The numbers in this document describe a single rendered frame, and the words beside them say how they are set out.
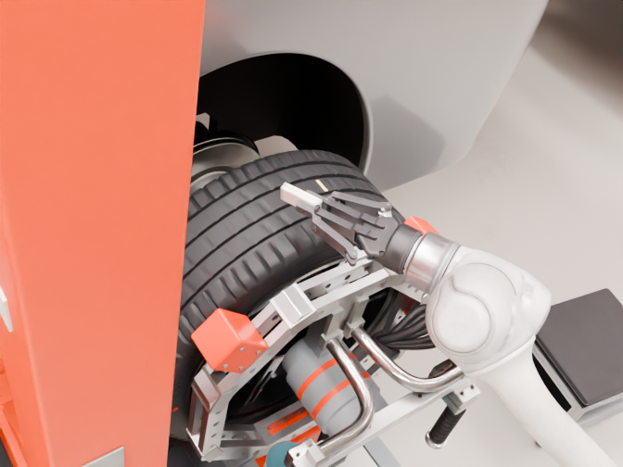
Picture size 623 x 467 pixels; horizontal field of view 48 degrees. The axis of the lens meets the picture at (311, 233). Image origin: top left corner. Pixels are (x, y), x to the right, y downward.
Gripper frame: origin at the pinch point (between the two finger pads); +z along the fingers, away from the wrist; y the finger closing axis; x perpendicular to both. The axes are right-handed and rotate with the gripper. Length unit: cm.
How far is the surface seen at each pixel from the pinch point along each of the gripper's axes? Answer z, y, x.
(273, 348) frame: -5.3, -16.4, -19.6
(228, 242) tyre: 10.2, -6.8, -11.4
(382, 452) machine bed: -23, 18, -125
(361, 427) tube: -23.9, -18.7, -24.7
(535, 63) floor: 10, 286, -174
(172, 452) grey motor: 18, -26, -82
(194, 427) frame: 5, -28, -42
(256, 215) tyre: 8.5, -0.5, -9.4
